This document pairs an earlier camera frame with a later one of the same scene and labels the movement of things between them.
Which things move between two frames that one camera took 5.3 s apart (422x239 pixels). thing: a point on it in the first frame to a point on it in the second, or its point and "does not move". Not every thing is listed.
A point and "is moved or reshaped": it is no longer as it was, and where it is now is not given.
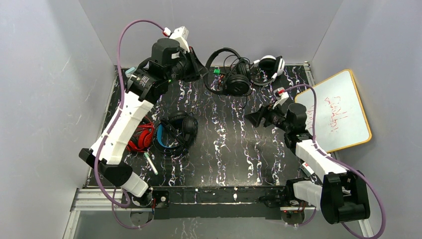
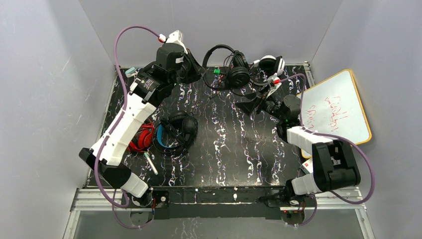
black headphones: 239,71 is moved or reshaped
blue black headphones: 175,133 does not move
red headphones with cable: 145,131 does not move
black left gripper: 192,65 does not move
